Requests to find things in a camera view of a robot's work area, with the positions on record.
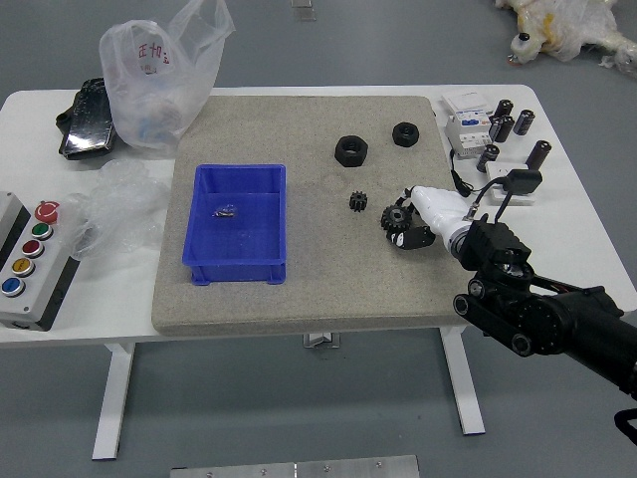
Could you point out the large metal floor plate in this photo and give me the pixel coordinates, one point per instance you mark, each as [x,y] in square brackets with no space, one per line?
[298,468]

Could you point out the small black nut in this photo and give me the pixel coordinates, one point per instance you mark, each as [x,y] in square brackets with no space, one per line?
[405,133]

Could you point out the metal bracket under table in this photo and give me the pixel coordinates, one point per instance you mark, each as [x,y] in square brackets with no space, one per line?
[321,340]

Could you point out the small metal floor plate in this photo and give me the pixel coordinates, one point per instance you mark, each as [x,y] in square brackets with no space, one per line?
[303,10]

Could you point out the black plastic tray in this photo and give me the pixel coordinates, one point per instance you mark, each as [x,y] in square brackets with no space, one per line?
[87,124]

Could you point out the white flat switch panel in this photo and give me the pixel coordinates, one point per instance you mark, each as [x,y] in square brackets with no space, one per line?
[465,102]

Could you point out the plastic-wrapped plush toy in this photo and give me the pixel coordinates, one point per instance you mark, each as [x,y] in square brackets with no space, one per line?
[567,25]

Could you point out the small bag of screws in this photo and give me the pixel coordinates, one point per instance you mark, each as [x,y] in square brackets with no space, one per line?
[225,211]

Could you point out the white wall socket plate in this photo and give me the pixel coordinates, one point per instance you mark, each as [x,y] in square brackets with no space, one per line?
[497,171]

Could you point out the white plastic bag red print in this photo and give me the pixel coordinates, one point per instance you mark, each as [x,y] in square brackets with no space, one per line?
[149,84]

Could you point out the black cylindrical capacitor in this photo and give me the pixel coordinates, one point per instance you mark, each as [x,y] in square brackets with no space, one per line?
[539,153]
[508,127]
[496,129]
[488,158]
[524,121]
[504,108]

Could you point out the black plug adapter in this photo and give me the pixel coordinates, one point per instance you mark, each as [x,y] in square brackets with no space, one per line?
[525,181]

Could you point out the white table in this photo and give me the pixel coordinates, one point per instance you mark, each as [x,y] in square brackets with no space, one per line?
[572,239]

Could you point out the grey push-button control box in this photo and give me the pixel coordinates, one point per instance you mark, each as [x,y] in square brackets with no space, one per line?
[30,269]

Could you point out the grey-brown mat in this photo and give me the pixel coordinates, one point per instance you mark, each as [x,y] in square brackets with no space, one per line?
[308,279]

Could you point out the big black hex nut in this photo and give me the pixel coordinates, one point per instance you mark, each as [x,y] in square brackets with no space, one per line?
[351,151]

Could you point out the white circuit breaker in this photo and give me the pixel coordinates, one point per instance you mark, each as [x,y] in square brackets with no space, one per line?
[465,134]

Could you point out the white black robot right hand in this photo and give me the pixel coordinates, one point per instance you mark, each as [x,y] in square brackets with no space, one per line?
[440,209]

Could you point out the big black gear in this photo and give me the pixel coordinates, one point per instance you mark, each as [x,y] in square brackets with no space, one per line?
[394,217]

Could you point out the blue plastic box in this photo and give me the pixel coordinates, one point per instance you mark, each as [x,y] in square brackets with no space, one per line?
[239,239]

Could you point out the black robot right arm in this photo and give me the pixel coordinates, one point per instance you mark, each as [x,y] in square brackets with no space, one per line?
[547,313]

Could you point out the small black gear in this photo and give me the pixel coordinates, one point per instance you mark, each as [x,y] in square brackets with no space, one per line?
[357,202]

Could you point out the crumpled clear plastic wrap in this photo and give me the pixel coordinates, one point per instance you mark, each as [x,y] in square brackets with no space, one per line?
[124,209]

